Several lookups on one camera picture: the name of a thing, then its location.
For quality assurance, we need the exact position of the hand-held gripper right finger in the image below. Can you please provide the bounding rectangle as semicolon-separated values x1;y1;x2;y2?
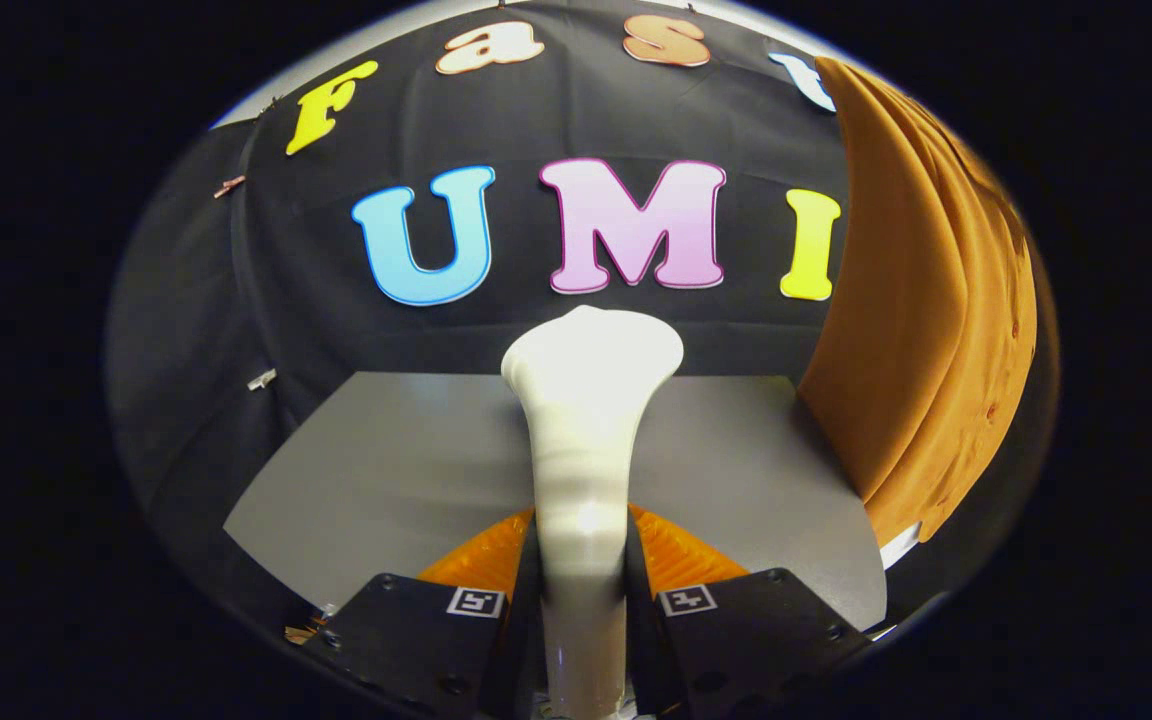
624;503;872;720

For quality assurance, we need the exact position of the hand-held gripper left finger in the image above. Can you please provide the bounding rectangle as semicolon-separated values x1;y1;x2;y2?
301;505;542;720

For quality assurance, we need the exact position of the white garment steamer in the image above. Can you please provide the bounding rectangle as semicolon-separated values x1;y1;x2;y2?
501;305;685;720

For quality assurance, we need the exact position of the orange button shirt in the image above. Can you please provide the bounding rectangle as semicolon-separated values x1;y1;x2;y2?
796;57;1039;549

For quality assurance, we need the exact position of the black backdrop cloth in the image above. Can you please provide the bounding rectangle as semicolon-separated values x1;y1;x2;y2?
106;0;1062;641

